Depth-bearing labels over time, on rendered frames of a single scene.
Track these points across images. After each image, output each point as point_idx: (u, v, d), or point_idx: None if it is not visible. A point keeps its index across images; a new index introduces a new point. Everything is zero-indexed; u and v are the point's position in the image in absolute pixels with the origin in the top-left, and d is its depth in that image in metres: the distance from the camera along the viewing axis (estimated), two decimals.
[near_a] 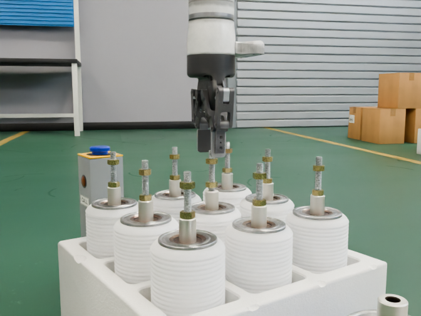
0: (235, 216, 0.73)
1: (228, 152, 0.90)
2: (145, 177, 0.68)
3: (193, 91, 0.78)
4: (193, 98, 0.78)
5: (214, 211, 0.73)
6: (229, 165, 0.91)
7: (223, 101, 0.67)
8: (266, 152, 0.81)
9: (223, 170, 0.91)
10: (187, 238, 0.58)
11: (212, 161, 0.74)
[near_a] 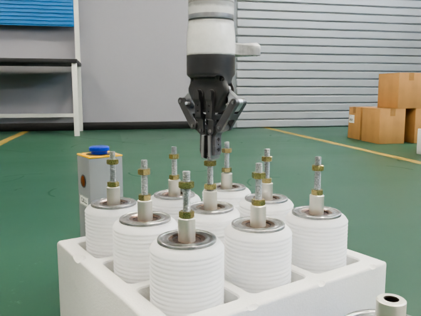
0: (233, 215, 0.73)
1: (228, 152, 0.90)
2: (145, 177, 0.68)
3: (183, 98, 0.76)
4: (186, 103, 0.75)
5: (213, 211, 0.73)
6: (228, 165, 0.91)
7: (235, 111, 0.70)
8: (265, 152, 0.81)
9: (223, 170, 0.91)
10: (185, 237, 0.58)
11: (210, 162, 0.75)
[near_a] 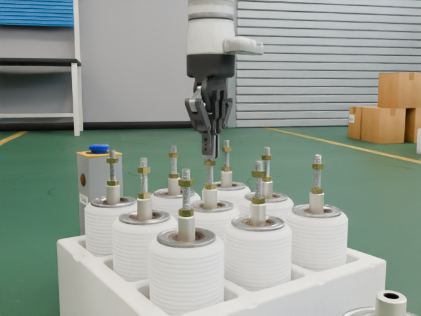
0: (233, 214, 0.73)
1: (228, 151, 0.90)
2: (144, 175, 0.68)
3: None
4: None
5: (213, 209, 0.73)
6: (228, 164, 0.91)
7: (193, 111, 0.69)
8: (265, 150, 0.81)
9: (223, 169, 0.91)
10: (185, 236, 0.58)
11: (207, 163, 0.74)
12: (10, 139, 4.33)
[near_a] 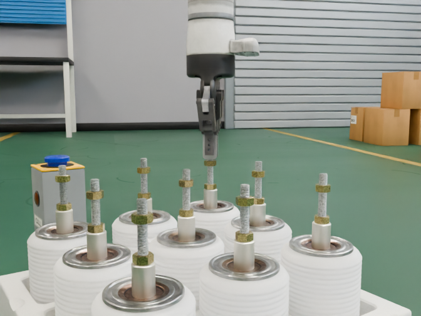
0: (187, 255, 0.55)
1: (205, 164, 0.75)
2: (95, 202, 0.52)
3: None
4: None
5: (170, 241, 0.57)
6: (208, 182, 0.75)
7: (203, 111, 0.68)
8: (257, 165, 0.65)
9: (210, 185, 0.76)
10: (141, 292, 0.42)
11: (179, 182, 0.59)
12: None
